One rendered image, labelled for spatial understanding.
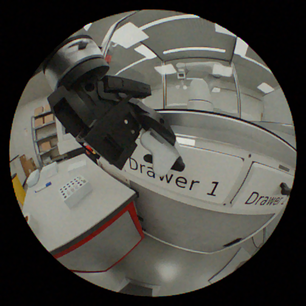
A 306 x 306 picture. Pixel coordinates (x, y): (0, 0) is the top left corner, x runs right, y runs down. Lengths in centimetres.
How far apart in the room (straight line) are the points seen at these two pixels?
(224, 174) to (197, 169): 6
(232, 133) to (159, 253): 97
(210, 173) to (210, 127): 8
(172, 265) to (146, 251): 29
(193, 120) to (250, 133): 11
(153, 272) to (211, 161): 97
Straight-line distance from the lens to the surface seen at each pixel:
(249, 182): 20
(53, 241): 34
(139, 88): 16
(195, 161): 16
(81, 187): 32
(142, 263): 98
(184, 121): 16
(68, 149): 86
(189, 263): 103
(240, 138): 17
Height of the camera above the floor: 97
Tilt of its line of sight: 22 degrees down
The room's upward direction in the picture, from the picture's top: straight up
